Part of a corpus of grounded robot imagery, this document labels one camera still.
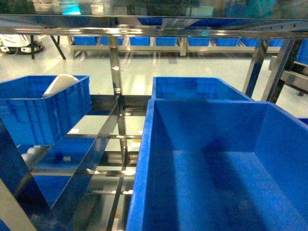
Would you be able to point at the large blue bin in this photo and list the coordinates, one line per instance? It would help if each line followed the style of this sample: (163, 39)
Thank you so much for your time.
(220, 166)
(32, 119)

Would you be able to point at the white object in bin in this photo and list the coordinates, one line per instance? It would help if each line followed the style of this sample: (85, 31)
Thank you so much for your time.
(60, 83)

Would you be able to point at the large blue bin right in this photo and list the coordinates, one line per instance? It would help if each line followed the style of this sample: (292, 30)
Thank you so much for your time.
(220, 166)

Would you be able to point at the large blue bin centre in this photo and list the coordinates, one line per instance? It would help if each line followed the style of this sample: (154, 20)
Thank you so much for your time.
(32, 119)

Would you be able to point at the background rack with blue bins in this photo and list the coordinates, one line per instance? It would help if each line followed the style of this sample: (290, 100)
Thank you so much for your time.
(182, 46)

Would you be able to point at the far blue bin behind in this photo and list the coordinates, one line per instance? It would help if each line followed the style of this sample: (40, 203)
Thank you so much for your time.
(203, 88)

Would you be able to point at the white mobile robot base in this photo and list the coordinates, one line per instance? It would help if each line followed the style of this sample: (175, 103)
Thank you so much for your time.
(18, 44)

